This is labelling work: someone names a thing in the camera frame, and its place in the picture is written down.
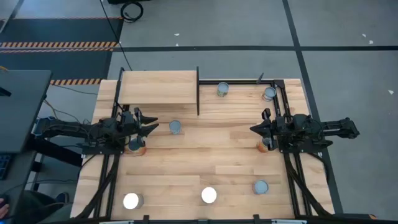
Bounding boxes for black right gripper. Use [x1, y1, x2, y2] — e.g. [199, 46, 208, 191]
[249, 108, 294, 151]

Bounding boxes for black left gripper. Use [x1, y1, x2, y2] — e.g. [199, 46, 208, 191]
[119, 107, 160, 139]

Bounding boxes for corn can orange label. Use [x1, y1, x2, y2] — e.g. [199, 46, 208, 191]
[124, 135, 147, 156]
[256, 138, 274, 154]

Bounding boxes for carrots box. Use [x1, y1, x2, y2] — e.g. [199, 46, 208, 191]
[169, 119, 182, 136]

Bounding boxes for green patterned can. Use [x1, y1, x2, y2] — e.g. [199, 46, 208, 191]
[216, 82, 230, 98]

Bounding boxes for person's blue shoe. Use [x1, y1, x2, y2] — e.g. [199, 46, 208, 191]
[55, 192, 70, 205]

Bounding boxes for grey desk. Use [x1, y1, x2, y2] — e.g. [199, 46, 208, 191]
[0, 70, 53, 154]

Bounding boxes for person's leg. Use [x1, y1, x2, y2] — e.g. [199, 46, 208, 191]
[12, 190, 74, 224]

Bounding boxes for dark keyboard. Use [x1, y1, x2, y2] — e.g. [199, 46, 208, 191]
[0, 154, 12, 180]

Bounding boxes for person's hand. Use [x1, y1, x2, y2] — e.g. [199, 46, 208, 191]
[0, 198, 10, 220]

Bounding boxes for wooden shelf with black frame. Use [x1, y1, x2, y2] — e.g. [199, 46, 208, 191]
[113, 66, 200, 116]

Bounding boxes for black table frame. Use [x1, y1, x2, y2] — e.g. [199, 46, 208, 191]
[73, 67, 379, 224]

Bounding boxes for thin black floor cable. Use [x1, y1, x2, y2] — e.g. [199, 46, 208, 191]
[99, 0, 133, 72]

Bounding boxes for coiled black cable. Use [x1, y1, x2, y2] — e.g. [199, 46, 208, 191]
[120, 1, 144, 23]

